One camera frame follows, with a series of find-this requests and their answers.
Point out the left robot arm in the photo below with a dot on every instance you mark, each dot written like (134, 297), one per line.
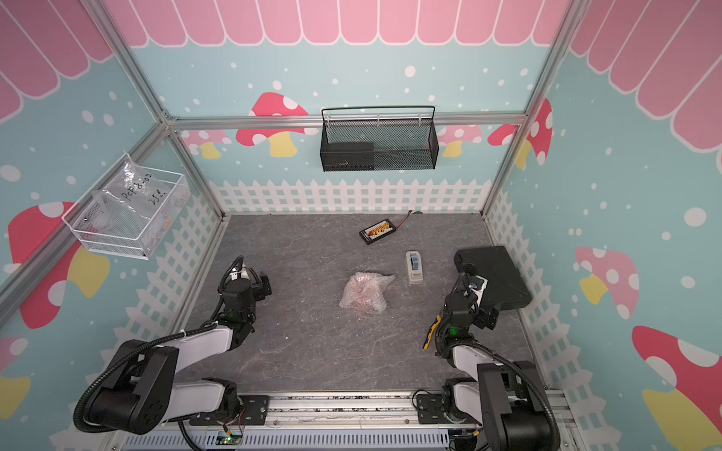
(138, 391)

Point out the black mesh wall basket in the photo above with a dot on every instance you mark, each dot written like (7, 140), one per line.
(404, 136)

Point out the black plastic tool case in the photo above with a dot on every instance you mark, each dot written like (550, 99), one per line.
(505, 287)

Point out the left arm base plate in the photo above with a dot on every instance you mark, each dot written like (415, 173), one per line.
(248, 410)

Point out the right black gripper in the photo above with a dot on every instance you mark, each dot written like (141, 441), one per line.
(473, 301)

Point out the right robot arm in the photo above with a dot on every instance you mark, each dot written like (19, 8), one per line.
(505, 397)

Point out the yellow blue pliers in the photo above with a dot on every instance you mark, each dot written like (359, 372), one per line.
(431, 332)

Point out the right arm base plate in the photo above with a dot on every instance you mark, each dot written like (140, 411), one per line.
(430, 409)

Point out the white wire wall basket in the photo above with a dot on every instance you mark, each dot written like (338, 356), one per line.
(77, 219)

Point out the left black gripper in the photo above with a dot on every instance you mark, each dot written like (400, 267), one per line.
(261, 292)

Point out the clear plastic labelled bag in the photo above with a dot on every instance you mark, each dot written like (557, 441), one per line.
(139, 205)

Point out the white ribbed cable duct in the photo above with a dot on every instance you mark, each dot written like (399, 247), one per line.
(412, 439)

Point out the clear bubble wrap sheet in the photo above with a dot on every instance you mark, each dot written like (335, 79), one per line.
(365, 284)

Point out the black box in basket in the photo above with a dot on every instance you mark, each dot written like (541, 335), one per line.
(347, 156)

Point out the white blue tape dispenser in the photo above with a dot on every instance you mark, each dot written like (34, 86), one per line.
(414, 267)

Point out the black battery charger board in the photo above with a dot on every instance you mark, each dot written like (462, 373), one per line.
(375, 232)

